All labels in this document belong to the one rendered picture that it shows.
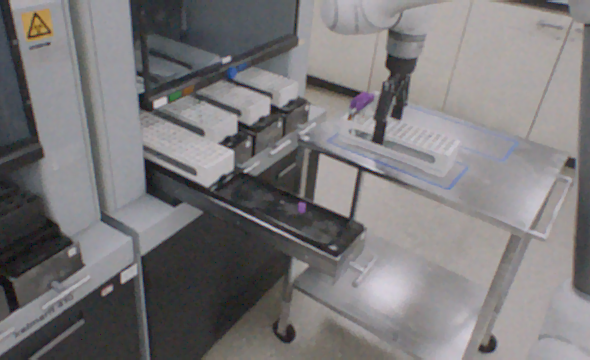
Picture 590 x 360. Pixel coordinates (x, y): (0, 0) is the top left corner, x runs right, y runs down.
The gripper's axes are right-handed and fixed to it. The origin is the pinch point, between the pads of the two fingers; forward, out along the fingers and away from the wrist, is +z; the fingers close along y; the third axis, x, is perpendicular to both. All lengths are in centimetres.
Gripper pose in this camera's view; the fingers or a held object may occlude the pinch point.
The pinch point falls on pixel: (387, 128)
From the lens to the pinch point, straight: 140.4
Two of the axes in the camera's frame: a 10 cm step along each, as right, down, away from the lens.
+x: -8.4, -3.5, 4.2
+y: 5.4, -4.2, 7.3
